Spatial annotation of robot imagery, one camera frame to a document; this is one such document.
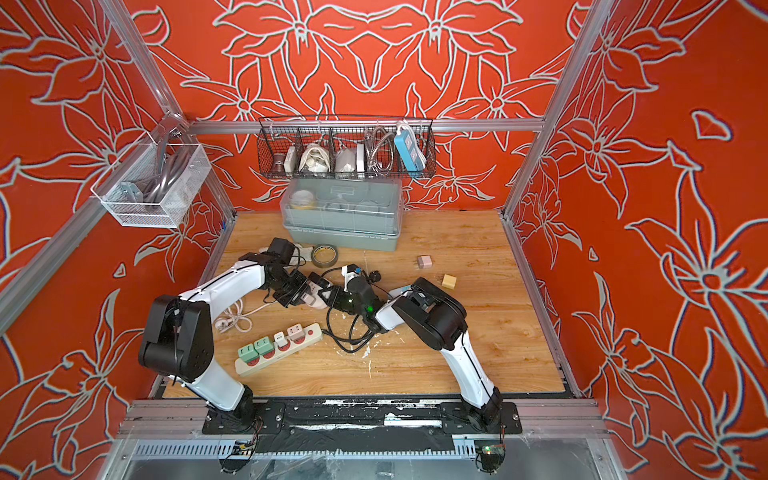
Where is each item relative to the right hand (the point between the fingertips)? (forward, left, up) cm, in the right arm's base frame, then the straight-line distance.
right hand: (313, 297), depth 90 cm
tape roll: (+20, 0, -5) cm, 21 cm away
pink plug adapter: (+15, -36, -2) cm, 39 cm away
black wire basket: (+43, -8, +26) cm, 51 cm away
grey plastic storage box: (+25, -8, +11) cm, 29 cm away
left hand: (+2, 0, +1) cm, 2 cm away
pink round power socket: (0, 0, +1) cm, 1 cm away
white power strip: (-16, +7, -2) cm, 17 cm away
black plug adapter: (-3, -8, +6) cm, 11 cm away
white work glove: (+22, +23, -3) cm, 32 cm away
